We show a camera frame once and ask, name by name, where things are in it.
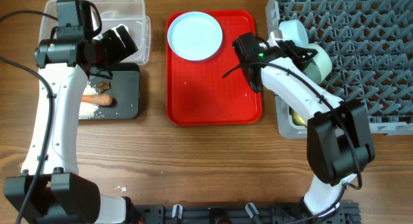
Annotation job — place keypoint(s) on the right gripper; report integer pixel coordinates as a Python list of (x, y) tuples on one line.
[(287, 48)]

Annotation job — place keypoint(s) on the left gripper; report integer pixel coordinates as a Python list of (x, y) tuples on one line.
[(119, 51)]

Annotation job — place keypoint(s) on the green bowl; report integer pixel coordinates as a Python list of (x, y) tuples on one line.
[(320, 65)]

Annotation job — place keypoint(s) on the blue bowl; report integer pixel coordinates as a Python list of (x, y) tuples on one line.
[(294, 30)]

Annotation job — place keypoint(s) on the dark brown food scrap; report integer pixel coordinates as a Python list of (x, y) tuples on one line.
[(103, 86)]

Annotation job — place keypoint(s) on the orange carrot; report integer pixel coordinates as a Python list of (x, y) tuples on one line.
[(98, 99)]

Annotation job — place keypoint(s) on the yellow plastic cup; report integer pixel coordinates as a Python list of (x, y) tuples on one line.
[(296, 118)]

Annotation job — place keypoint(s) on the white rice pile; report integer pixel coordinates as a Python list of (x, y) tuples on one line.
[(88, 110)]

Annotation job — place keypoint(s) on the white round plate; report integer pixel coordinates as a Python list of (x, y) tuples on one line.
[(195, 36)]

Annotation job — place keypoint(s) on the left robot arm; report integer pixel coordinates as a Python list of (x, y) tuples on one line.
[(49, 188)]

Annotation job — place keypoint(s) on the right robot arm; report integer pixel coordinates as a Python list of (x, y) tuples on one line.
[(339, 141)]

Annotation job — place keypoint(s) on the grey dishwasher rack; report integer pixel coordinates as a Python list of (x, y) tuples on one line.
[(370, 45)]

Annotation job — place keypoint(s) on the clear plastic bin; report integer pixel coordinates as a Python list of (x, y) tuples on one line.
[(132, 14)]

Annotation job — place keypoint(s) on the black plastic tray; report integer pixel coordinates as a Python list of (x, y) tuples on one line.
[(125, 89)]

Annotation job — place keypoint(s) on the red serving tray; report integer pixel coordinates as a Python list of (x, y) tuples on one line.
[(198, 94)]

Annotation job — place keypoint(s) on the small white debris bit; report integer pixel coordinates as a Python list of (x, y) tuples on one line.
[(122, 189)]

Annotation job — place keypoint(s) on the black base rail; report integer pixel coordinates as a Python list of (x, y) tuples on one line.
[(346, 213)]

